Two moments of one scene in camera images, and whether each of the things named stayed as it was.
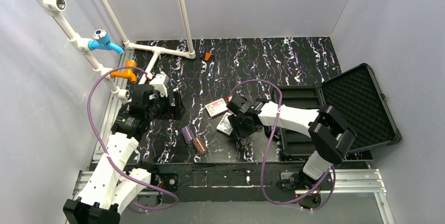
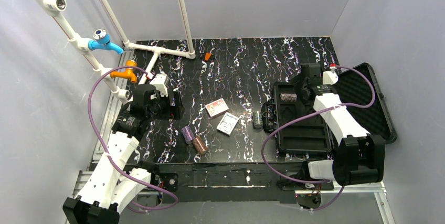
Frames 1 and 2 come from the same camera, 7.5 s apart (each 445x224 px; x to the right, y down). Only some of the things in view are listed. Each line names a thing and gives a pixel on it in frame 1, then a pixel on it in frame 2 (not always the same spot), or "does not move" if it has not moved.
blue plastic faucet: (101, 39) does not move
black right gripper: (241, 125) to (290, 85)
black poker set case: (356, 97) does not move
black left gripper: (177, 103) does not move
